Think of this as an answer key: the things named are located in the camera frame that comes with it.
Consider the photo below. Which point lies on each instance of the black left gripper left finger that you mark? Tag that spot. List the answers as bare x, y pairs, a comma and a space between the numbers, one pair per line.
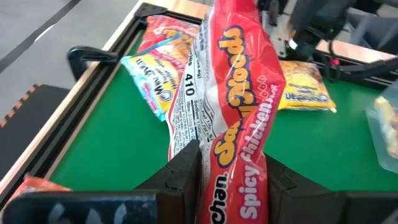
93, 208

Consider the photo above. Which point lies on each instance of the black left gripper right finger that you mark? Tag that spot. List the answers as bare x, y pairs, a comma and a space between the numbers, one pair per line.
311, 208

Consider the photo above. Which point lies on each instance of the yellow creamy chicken ramen packet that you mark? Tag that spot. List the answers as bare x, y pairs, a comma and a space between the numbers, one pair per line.
304, 87
390, 124

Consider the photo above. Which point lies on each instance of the red spicy chicken ramen packet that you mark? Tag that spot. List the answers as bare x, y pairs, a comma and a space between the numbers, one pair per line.
34, 185
245, 93
155, 34

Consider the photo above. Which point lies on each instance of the red-white snack packet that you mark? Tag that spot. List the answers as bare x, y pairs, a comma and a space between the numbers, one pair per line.
152, 81

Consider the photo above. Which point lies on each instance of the green table mat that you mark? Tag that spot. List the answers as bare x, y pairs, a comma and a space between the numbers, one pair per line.
124, 149

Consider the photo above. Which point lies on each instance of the clear plastic bin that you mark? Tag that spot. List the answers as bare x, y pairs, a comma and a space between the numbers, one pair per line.
373, 146

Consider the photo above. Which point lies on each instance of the black hazard-striped floor mat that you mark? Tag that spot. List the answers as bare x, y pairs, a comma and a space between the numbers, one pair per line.
28, 124

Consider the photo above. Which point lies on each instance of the black frame clamp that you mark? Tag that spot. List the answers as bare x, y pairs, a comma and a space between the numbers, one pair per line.
84, 54

